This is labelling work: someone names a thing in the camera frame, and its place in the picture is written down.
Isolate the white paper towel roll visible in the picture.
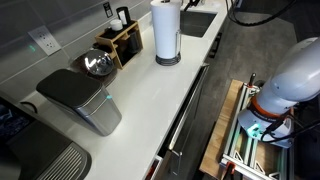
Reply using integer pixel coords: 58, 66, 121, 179
149, 0, 182, 60

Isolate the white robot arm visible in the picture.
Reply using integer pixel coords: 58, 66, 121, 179
237, 37, 320, 148

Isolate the metal paper towel holder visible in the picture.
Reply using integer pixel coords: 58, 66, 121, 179
155, 0, 183, 67

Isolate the bamboo countertop organizer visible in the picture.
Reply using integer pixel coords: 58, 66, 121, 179
95, 20, 143, 69

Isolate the stainless steel trash bin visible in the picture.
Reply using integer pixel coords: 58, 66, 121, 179
36, 69, 122, 136

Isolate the stainless steel sink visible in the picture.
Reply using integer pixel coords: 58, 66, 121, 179
180, 11, 215, 38

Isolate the white round cup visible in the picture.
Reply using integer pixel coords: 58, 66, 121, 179
110, 19, 123, 31

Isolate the black and white container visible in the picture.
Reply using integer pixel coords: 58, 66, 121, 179
116, 6, 131, 25

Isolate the wooden robot cart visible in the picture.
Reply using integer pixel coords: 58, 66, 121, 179
199, 80, 294, 180

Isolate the dark coffee machine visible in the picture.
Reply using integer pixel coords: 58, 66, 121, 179
0, 98, 92, 180

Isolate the dishwasher door with handle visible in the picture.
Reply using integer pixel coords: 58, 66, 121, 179
152, 63, 209, 180

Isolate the black wall switch plate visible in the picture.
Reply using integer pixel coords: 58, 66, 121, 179
103, 2, 113, 18

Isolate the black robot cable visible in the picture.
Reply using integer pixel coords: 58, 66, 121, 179
225, 0, 320, 144

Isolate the white wall outlet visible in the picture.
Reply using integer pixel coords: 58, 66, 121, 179
28, 26, 61, 56

